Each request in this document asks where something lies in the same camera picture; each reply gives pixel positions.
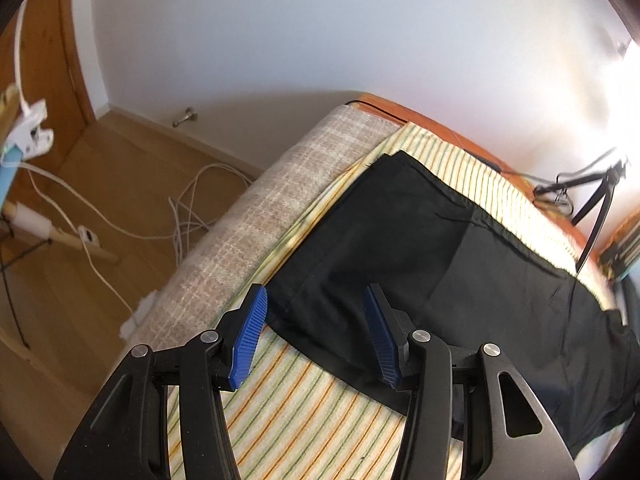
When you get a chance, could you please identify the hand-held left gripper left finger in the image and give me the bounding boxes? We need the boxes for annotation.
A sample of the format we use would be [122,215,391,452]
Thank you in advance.
[52,283,268,480]

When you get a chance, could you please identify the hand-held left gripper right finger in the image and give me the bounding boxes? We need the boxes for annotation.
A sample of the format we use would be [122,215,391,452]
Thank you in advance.
[363,283,581,480]

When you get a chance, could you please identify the black pants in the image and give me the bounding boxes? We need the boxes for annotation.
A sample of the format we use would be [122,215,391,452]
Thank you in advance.
[265,150,640,456]

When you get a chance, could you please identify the yellow striped bed sheet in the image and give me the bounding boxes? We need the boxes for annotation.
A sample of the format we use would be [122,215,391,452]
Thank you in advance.
[165,121,617,480]

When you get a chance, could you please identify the beige plaid blanket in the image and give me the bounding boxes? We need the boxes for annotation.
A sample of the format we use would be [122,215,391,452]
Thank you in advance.
[132,105,401,361]

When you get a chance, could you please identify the wooden stick with white foam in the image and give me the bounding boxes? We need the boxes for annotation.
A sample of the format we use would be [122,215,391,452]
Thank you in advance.
[0,200,119,264]

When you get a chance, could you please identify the black tripod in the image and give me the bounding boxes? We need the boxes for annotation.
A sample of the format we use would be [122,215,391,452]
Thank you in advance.
[532,147,632,275]

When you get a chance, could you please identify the light blue flat piece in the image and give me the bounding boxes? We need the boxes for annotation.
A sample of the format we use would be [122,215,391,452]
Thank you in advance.
[0,144,24,207]

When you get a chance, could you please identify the white plastic clamp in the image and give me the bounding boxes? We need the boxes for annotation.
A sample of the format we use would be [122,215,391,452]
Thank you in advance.
[4,100,55,159]

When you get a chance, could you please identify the wooden door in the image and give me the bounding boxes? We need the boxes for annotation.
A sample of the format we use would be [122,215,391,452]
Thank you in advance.
[0,0,97,201]

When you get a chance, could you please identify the tangled white cable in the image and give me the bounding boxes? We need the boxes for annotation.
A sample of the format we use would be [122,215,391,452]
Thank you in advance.
[169,162,254,267]

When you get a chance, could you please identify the long white floor cable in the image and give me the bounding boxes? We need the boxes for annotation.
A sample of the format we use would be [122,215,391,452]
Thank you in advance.
[24,162,253,322]

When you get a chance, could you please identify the thin black wire stand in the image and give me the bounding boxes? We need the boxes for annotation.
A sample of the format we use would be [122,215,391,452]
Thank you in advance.
[0,225,53,352]

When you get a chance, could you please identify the white cable on clamp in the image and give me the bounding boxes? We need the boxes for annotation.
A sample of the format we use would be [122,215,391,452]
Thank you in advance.
[14,2,31,111]

